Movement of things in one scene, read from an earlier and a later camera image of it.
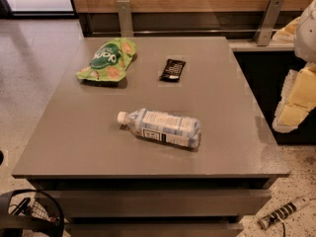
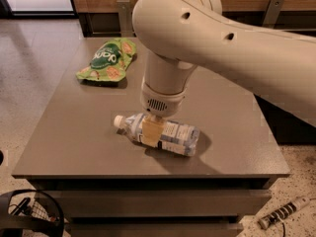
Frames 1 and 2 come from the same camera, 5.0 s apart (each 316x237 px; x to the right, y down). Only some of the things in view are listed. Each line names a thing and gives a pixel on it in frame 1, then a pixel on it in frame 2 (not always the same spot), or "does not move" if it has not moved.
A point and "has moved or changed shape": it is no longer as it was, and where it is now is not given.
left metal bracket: x=124 y=19 does not move
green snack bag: x=110 y=61 does not move
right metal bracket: x=270 y=21 does not move
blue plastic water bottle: x=158 y=126 has moved or changed shape
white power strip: x=285 y=210 does not move
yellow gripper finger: x=298 y=99 to x=157 y=106
